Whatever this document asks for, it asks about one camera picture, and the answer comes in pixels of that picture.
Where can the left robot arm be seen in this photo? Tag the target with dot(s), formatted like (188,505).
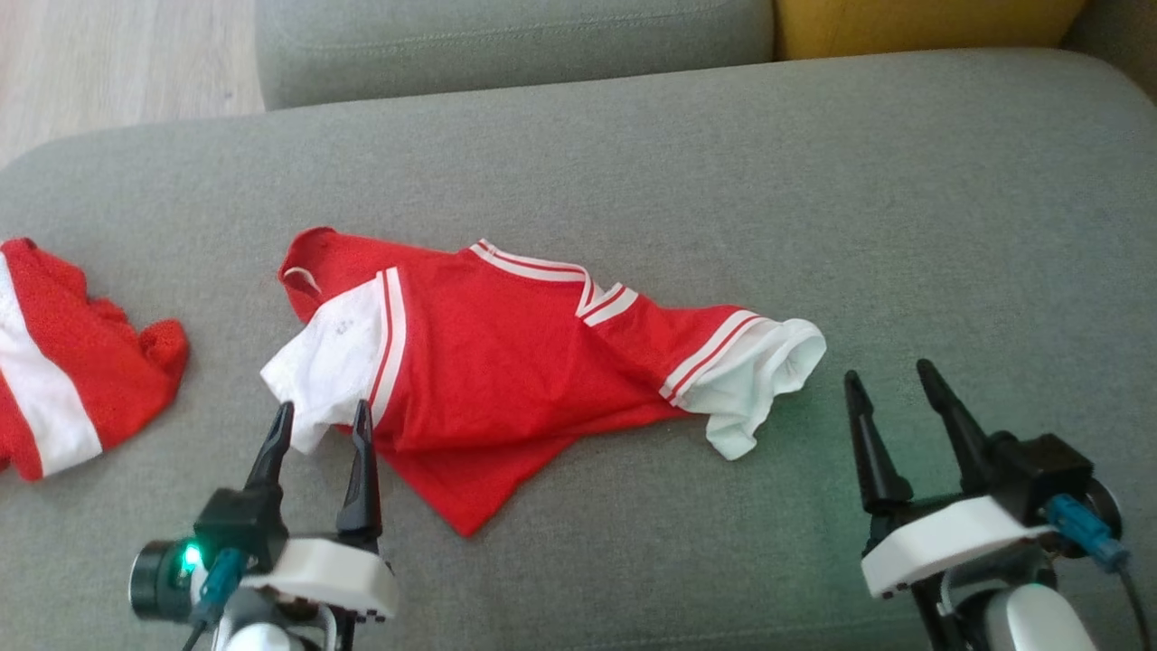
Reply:
(258,633)

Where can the grey fabric sofa seat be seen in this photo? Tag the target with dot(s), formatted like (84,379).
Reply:
(723,181)

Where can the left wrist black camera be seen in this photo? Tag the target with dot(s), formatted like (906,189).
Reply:
(239,529)

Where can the red white sports shorts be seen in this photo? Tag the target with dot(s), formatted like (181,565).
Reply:
(81,362)

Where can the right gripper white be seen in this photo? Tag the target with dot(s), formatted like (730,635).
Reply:
(940,542)

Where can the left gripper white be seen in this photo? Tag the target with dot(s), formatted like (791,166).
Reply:
(334,574)

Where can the wrist black camera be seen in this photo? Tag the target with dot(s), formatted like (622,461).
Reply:
(239,529)
(1048,470)

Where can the grey sofa cushion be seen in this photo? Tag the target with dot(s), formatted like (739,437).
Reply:
(506,45)

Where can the yellow sofa cushion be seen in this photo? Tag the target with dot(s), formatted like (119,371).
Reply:
(922,25)

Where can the red white jersey shirt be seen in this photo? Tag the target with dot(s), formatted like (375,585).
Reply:
(488,380)

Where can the grey sofa backrest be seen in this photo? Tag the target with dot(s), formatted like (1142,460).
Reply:
(1121,32)

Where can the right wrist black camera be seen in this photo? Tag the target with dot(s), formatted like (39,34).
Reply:
(1048,470)

